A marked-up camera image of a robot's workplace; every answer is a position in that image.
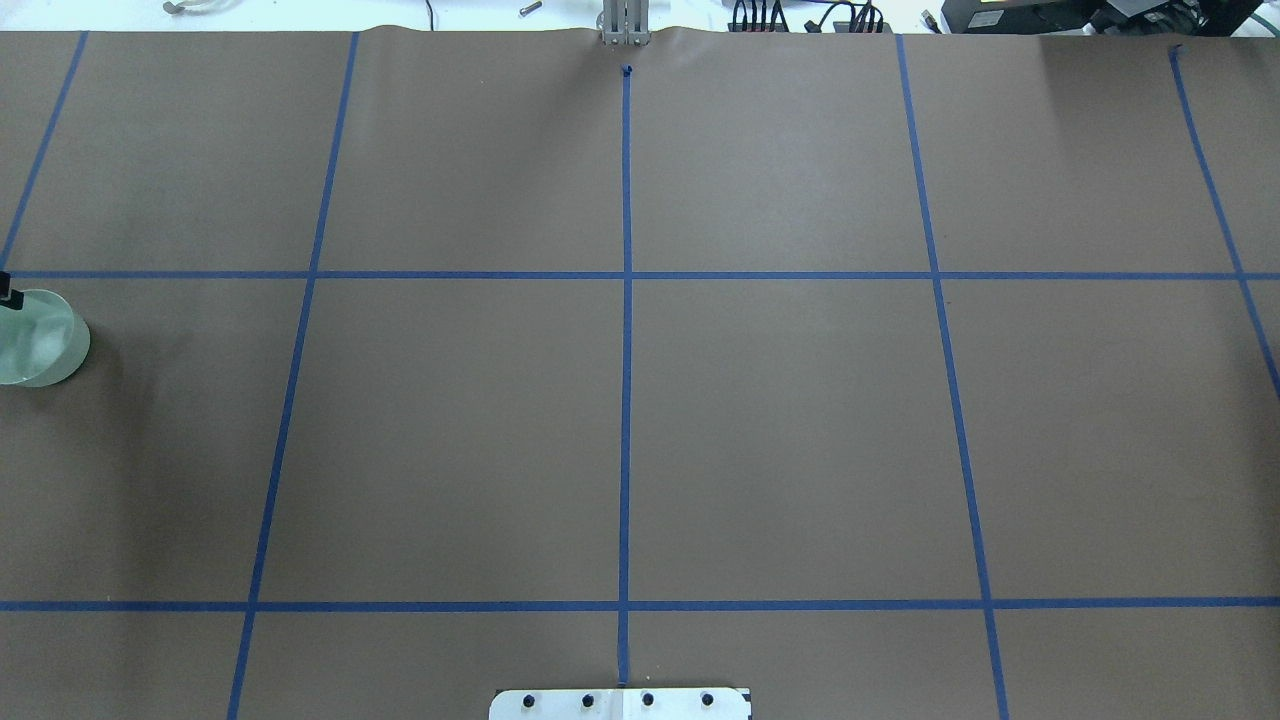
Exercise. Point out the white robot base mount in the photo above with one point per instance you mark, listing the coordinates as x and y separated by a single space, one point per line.
623 703

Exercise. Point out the black power strip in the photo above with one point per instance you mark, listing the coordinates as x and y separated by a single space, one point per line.
814 17

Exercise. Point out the aluminium frame post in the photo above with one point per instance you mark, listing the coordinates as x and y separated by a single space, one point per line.
625 23

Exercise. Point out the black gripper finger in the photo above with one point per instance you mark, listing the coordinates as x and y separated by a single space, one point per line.
10 298

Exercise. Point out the mint green bowl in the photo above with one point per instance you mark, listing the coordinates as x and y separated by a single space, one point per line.
43 342

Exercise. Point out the black device box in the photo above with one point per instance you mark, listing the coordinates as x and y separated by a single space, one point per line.
1016 17

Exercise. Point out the brown paper table cover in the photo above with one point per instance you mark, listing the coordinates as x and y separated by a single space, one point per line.
900 377

